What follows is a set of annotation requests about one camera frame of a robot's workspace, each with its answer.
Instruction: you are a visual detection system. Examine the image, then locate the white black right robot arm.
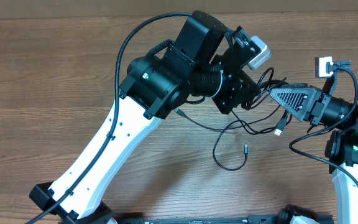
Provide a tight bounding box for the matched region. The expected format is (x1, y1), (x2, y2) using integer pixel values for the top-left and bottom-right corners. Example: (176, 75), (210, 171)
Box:
(270, 85), (358, 223)

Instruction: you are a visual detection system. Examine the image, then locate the black braided usb cable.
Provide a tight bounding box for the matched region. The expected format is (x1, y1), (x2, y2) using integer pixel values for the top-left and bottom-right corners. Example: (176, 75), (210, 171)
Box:
(174, 105), (282, 172)

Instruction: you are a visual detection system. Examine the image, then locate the brown cardboard wall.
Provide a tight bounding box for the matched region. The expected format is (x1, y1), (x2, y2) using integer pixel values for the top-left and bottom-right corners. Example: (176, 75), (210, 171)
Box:
(0, 0), (358, 19)

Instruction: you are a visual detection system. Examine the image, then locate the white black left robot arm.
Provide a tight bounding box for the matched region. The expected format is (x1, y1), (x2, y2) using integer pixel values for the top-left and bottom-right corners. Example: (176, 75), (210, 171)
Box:
(30, 11), (270, 223)

